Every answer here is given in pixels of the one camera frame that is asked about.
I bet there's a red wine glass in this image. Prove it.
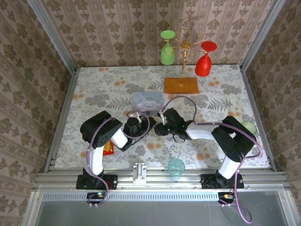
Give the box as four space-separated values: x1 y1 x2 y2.
194 41 218 78

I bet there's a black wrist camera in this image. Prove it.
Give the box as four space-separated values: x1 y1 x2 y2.
124 117 143 134
163 108 183 126

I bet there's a silver metal bracket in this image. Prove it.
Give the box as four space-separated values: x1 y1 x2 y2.
132 162 148 186

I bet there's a slotted grey cable duct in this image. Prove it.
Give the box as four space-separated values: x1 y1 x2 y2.
41 193 221 202

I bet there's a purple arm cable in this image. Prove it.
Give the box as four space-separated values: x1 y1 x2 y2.
159 95 263 224
86 112 151 208

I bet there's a floral tablecloth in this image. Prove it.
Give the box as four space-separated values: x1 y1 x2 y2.
54 65 270 169

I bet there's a gold rack with wooden base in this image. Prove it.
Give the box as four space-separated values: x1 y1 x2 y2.
164 27 208 95

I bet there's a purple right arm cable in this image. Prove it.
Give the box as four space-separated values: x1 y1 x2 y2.
159 95 263 224

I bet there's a cartoon dog printed box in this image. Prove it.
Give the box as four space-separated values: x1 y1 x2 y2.
132 91 166 112

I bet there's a pale green cup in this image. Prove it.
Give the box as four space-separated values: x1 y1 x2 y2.
240 120 258 136

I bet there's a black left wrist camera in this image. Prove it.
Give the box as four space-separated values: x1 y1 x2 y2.
124 117 143 134

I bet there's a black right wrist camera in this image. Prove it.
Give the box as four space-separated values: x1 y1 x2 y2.
163 108 183 126

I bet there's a teal transparent cup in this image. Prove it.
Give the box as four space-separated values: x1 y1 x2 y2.
167 158 186 178

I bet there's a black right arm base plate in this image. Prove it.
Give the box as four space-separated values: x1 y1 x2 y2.
200 173 245 190

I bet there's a red snack packet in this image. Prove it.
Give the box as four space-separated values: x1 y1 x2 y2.
102 139 115 156

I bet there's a small circuit board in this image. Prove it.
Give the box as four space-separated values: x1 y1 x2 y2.
87 191 107 204
218 191 236 204

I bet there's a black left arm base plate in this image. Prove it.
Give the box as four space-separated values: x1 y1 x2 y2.
76 174 119 190

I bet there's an aluminium frame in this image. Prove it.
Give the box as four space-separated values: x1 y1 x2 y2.
22 0 291 226

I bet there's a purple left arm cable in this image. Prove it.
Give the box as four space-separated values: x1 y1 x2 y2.
86 112 151 208

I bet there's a green wine glass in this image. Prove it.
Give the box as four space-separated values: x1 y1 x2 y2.
160 30 177 66

